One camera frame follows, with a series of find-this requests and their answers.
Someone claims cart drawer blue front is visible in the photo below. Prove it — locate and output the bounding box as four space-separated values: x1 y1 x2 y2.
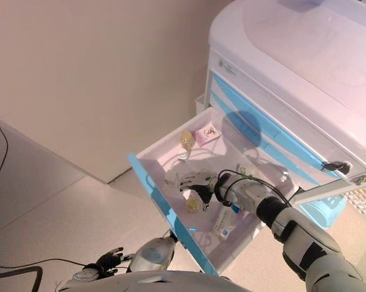
127 108 299 277

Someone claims yellow pill bottle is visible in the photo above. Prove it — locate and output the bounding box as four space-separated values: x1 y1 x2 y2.
185 196 202 214

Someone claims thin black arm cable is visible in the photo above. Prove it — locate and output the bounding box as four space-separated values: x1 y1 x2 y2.
218 169 293 205

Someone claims yellow round mesh object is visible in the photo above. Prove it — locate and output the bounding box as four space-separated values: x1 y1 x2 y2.
179 130 196 151

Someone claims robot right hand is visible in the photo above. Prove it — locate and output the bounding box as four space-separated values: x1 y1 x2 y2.
176 170 220 214

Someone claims blue white medicine box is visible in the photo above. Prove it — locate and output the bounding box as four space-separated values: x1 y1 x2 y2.
212 203 243 243

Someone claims thin white tubing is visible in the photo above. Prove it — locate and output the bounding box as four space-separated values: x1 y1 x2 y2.
163 142 220 167

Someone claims pink white medicine box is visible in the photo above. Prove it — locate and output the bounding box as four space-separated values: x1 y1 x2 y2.
192 123 222 147

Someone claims light blue waste bin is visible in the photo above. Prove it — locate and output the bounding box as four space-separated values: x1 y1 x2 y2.
300 194 348 229

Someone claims white blue medical cart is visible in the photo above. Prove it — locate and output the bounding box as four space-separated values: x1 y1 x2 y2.
195 0 366 232

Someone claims thin dark floor cable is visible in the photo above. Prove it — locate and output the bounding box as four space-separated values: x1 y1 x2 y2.
0 257 91 270

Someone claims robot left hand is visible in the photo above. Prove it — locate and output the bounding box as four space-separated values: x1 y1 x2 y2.
93 246 134 274

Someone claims thick black cable hose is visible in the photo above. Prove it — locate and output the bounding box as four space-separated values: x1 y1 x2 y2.
0 266 43 279

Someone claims silver robot left leg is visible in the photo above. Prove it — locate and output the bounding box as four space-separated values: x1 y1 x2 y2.
128 229 179 273

